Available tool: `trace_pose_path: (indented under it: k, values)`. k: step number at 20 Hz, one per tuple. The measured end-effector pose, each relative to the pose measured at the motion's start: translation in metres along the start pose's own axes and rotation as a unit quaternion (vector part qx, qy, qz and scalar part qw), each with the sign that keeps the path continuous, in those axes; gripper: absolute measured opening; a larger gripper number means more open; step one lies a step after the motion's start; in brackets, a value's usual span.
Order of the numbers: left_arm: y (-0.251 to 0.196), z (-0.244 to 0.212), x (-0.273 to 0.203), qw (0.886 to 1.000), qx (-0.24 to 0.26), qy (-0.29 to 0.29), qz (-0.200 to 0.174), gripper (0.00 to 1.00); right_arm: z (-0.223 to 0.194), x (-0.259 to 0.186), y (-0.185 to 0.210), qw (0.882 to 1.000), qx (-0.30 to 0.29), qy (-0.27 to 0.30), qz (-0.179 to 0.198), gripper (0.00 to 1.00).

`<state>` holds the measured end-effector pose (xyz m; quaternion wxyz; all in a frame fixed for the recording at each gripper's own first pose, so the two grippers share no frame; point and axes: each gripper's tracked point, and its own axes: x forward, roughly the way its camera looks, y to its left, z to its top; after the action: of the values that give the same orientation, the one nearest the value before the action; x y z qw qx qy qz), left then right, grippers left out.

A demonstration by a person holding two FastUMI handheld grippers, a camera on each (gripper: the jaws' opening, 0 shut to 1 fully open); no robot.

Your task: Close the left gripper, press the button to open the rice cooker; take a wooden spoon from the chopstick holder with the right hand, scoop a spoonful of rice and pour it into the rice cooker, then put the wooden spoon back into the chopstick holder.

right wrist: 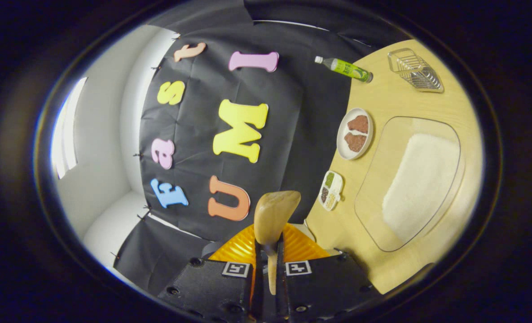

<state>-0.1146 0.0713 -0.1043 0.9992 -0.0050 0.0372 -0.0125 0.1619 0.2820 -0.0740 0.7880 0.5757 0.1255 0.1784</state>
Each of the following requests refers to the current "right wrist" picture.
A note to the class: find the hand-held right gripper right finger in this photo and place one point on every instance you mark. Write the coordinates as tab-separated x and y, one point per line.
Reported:
319	287

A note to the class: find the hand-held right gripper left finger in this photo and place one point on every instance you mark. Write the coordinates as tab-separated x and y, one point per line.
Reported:
212	291

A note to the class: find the wooden spoon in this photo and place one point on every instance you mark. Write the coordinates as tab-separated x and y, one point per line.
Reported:
272	215

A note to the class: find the clear container of white rice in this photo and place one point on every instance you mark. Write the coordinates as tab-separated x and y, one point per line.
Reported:
418	188

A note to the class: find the white divided bean dish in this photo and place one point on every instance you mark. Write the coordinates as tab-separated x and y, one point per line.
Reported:
331	190

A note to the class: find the brown meat piece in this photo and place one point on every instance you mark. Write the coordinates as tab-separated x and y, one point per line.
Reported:
355	141
358	124

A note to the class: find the white round plate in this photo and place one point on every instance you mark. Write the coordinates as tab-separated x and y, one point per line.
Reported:
341	134

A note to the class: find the ceiling light panel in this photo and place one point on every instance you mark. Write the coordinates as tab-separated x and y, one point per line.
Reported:
68	130

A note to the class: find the green drink bottle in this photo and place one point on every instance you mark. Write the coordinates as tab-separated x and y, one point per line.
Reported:
346	68

